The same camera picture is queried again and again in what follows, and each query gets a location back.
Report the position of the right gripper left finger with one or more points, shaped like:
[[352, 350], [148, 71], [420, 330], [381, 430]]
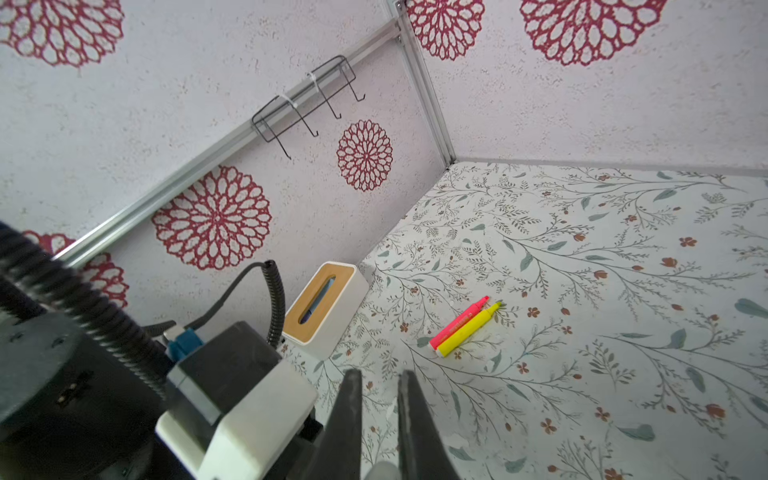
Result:
[[338, 454]]

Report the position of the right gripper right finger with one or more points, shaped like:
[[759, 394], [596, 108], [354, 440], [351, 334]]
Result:
[[421, 452]]

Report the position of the clear translucent pen cap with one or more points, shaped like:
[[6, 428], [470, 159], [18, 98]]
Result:
[[383, 471]]

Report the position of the pink highlighter pen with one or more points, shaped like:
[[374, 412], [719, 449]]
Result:
[[458, 322]]

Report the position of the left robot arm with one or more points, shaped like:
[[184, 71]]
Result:
[[82, 384]]

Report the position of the yellow highlighter pen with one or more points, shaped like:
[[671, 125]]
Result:
[[458, 335]]

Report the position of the white wooden-top box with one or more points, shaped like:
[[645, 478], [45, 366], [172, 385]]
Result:
[[319, 317]]

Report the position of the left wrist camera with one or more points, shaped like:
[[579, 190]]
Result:
[[236, 410]]

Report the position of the black wire wall rack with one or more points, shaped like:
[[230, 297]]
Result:
[[290, 109]]

